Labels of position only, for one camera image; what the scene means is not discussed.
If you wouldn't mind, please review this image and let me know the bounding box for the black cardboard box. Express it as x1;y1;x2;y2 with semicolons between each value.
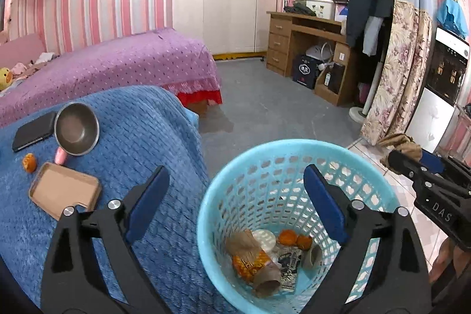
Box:
292;54;319;90

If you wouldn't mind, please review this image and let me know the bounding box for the small orange ball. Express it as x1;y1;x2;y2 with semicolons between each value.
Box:
22;153;38;173

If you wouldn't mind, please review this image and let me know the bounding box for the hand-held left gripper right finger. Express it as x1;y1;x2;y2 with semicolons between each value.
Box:
300;164;432;314

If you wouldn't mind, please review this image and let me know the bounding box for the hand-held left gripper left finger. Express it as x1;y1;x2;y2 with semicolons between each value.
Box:
40;166;173;314

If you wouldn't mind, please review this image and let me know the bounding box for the bed with purple bedspread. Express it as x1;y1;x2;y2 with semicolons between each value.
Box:
0;27;223;129

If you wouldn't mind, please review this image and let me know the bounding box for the blue fleece blanket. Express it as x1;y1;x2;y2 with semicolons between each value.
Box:
0;85;240;314

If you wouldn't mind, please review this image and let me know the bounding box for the orange snack wrapper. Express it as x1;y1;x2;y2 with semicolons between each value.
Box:
232;250;275;283

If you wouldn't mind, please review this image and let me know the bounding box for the white round lid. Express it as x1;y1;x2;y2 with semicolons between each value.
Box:
252;229;276;253

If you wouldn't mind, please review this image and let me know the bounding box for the light blue plastic basket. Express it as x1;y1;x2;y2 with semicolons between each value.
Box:
196;139;402;314

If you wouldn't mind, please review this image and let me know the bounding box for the brown phone case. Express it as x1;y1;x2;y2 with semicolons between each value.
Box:
28;162;103;221

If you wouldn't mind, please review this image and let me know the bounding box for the wooden desk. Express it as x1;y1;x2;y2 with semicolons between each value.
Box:
265;11;360;107

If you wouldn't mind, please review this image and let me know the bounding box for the blue cloth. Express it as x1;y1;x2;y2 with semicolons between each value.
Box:
436;0;470;39

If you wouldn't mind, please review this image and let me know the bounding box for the printed paper scrap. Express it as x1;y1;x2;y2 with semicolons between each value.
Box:
276;248;304;290

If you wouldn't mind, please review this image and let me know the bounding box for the white standing fan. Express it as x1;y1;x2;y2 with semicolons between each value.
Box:
348;52;384;124

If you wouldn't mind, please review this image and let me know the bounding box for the white small appliance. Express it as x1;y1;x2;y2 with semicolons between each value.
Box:
305;43;334;63

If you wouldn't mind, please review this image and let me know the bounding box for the white water dispenser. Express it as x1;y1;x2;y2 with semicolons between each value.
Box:
406;25;471;153

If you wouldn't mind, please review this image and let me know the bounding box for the pink cup with steel inside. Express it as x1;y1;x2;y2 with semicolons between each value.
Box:
54;102;100;166

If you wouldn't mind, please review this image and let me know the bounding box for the black flat case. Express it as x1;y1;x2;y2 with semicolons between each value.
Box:
12;110;58;153

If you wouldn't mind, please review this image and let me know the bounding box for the yellow duck plush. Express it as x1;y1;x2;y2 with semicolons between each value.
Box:
0;67;14;91

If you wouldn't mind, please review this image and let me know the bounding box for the pink headboard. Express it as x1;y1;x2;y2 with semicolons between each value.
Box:
0;33;47;59

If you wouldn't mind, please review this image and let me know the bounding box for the person's right forearm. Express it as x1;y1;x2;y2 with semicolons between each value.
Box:
428;236;471;302

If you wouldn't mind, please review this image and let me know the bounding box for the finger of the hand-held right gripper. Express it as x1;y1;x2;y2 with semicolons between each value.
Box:
419;149;447;175
388;149;427;186

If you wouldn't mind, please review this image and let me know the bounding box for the white storage box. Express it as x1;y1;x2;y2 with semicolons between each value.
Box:
305;0;336;20

